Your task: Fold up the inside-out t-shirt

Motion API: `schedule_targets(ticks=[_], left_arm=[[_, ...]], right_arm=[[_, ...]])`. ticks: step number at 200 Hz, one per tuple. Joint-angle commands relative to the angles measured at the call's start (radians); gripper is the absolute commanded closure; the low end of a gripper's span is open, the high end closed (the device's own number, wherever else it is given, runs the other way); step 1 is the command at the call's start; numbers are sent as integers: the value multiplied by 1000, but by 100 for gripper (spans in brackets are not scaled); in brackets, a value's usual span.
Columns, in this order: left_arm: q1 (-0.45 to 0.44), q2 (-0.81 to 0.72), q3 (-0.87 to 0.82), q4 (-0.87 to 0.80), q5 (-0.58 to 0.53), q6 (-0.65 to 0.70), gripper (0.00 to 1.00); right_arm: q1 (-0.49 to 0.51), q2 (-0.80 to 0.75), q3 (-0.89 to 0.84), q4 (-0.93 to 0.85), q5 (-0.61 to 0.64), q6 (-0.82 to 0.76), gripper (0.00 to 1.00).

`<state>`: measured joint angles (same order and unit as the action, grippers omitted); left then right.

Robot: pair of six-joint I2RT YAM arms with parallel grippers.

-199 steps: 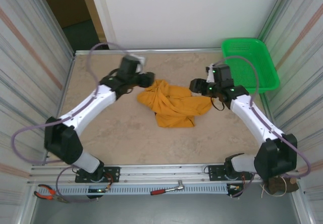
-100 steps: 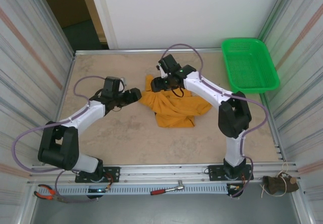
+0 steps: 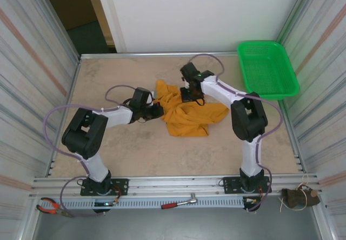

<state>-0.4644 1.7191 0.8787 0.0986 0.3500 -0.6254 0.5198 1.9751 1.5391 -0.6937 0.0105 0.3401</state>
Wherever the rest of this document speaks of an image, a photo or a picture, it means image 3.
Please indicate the orange t-shirt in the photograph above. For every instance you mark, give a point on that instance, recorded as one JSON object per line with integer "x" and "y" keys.
{"x": 189, "y": 121}

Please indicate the green plastic basket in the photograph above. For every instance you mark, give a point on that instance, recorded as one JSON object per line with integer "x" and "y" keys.
{"x": 267, "y": 69}

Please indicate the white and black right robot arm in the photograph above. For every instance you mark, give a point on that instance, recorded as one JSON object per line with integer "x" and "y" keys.
{"x": 248, "y": 115}

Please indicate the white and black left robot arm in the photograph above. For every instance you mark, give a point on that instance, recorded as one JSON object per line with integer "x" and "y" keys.
{"x": 81, "y": 134}

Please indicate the beige door jamb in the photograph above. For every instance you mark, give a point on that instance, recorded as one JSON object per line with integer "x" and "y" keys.
{"x": 100, "y": 15}

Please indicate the black controller board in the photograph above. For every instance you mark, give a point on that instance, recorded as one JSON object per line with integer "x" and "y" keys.
{"x": 104, "y": 204}
{"x": 251, "y": 202}

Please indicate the brown wooden panel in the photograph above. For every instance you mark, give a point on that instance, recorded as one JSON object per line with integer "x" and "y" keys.
{"x": 67, "y": 2}

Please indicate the brown cloth pouch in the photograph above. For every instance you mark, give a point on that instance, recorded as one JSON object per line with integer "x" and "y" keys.
{"x": 294, "y": 198}

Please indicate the small round cork disc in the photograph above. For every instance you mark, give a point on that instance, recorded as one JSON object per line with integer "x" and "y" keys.
{"x": 314, "y": 193}

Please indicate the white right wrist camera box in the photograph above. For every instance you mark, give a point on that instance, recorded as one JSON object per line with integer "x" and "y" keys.
{"x": 186, "y": 82}

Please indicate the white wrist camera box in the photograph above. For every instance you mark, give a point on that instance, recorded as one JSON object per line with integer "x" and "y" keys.
{"x": 154, "y": 95}
{"x": 186, "y": 82}

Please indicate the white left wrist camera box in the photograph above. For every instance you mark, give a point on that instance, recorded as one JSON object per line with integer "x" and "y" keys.
{"x": 154, "y": 95}

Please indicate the thin aluminium table-edge rail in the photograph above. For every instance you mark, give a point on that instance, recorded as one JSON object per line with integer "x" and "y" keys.
{"x": 175, "y": 54}

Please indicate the aluminium side rail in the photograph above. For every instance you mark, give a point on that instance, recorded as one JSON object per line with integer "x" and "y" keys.
{"x": 292, "y": 142}
{"x": 74, "y": 80}

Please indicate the wide aluminium mounting rail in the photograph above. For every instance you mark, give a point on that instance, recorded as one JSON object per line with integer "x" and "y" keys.
{"x": 175, "y": 183}

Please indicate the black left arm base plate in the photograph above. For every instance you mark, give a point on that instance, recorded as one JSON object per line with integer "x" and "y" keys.
{"x": 121, "y": 186}

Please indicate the white door frame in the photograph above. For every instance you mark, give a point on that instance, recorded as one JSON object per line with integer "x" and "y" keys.
{"x": 110, "y": 15}

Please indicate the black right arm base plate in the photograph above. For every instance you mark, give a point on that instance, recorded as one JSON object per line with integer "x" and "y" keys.
{"x": 229, "y": 184}

